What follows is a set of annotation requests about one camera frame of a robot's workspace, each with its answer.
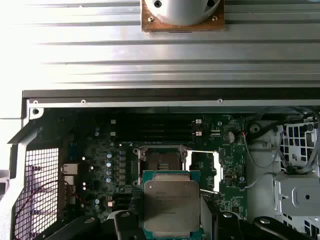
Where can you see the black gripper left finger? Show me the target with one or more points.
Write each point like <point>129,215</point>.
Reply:
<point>125,225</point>

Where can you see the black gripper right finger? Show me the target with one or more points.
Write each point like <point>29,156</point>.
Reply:
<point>226,225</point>

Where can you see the metal socket cover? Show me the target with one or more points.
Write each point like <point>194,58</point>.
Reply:
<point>217,175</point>

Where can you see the silver green CPU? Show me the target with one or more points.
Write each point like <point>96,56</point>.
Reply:
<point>172,200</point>

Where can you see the CPU socket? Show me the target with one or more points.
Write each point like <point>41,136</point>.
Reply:
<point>162,160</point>

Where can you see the RAM slot white clips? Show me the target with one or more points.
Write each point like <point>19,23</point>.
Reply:
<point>155,132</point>
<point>155,121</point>

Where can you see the board mounting screw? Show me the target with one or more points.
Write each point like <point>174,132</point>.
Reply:
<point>242,178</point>
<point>219,123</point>

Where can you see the green motherboard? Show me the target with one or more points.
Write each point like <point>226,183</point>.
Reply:
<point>230,160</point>

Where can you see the silver metal drive cage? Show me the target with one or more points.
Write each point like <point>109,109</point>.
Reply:
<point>300,197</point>

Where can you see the silver coin battery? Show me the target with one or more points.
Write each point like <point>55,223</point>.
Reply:
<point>229,136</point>

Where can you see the black grey PC case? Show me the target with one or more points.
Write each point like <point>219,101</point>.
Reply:
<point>125,94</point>

